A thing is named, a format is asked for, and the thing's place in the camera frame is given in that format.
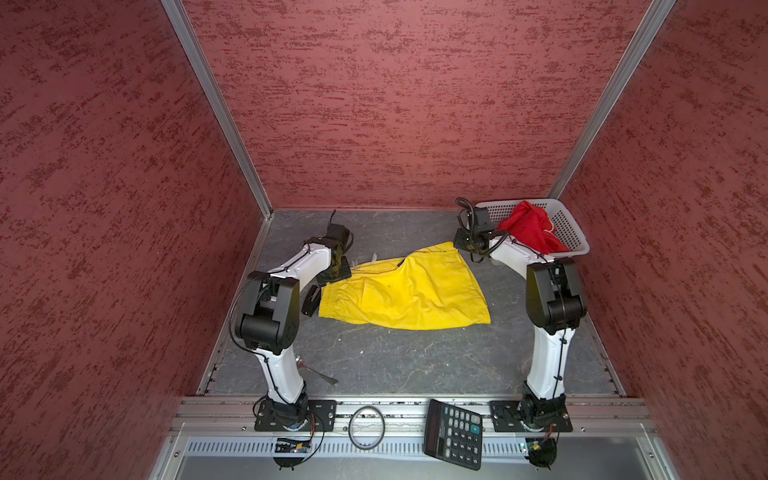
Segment red shorts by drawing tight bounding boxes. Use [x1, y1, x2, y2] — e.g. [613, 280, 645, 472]
[499, 201, 569, 254]

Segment yellow shorts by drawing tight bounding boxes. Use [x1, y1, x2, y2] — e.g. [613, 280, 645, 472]
[318, 242, 491, 331]

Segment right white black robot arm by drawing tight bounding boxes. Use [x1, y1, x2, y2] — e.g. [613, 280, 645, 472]
[453, 227, 587, 432]

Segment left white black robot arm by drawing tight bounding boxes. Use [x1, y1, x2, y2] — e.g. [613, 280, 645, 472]
[228, 231, 354, 431]

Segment white plastic basket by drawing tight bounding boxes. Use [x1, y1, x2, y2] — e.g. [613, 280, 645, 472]
[476, 198, 590, 257]

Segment metal spoon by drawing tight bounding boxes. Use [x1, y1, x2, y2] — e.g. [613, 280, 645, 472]
[296, 356, 339, 386]

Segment black calculator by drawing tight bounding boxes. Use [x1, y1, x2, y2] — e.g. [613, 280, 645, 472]
[423, 399, 483, 471]

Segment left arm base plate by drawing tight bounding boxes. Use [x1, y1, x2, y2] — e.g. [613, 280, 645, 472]
[254, 399, 337, 433]

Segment grey ring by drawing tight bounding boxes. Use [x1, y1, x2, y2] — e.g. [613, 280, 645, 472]
[348, 405, 386, 451]

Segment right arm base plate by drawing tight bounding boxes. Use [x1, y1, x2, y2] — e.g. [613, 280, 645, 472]
[489, 397, 573, 434]

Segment left circuit board with wires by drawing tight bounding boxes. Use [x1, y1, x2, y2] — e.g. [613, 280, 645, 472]
[272, 413, 327, 470]

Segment circuit board with wires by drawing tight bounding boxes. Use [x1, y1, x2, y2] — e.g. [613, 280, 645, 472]
[272, 413, 327, 470]
[525, 426, 559, 470]

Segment aluminium front frame rail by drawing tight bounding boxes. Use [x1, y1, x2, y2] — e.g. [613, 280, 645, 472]
[150, 396, 678, 479]

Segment right circuit board with wires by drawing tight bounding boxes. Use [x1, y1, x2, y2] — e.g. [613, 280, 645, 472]
[525, 426, 559, 470]

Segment right aluminium corner post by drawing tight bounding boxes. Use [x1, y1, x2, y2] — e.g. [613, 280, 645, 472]
[547, 0, 676, 199]

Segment aluminium corner post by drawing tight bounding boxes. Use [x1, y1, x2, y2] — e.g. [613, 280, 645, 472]
[161, 0, 274, 220]
[547, 0, 676, 199]

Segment left aluminium corner post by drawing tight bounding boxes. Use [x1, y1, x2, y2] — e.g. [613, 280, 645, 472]
[161, 0, 274, 220]

